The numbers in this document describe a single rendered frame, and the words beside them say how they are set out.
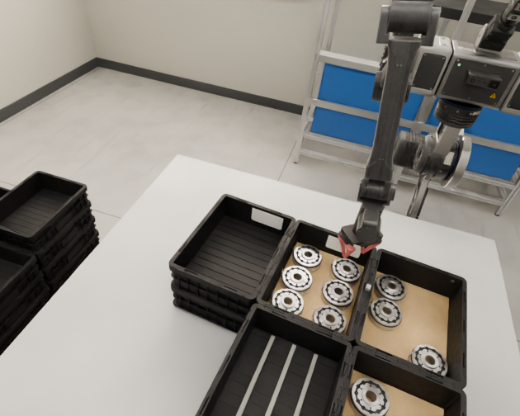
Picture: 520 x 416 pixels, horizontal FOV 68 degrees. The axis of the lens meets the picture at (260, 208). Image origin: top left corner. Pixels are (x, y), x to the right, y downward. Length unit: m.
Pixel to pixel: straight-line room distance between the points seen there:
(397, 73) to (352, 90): 2.08
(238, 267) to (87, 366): 0.55
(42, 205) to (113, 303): 0.91
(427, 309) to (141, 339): 0.95
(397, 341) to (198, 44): 3.48
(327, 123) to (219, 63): 1.52
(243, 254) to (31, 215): 1.18
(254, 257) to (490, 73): 0.95
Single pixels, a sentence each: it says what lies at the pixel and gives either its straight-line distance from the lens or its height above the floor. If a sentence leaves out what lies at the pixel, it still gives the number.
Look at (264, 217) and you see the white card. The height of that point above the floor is 0.89.
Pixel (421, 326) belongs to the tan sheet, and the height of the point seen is 0.83.
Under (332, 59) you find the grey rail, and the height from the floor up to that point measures 0.92.
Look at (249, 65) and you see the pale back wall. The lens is 4.04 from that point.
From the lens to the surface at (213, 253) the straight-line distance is 1.39.
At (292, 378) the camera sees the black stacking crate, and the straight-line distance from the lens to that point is 1.17.
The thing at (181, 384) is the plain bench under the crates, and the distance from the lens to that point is 1.29.
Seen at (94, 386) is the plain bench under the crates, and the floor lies 0.70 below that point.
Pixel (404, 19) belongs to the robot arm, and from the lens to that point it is 0.86.
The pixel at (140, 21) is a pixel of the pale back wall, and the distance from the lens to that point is 4.43.
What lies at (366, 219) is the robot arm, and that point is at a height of 1.27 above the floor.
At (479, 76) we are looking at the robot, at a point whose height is 1.48.
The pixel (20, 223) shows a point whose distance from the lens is 2.17.
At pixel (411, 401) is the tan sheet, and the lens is 1.25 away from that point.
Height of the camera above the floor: 1.88
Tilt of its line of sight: 42 degrees down
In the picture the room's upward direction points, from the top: 8 degrees clockwise
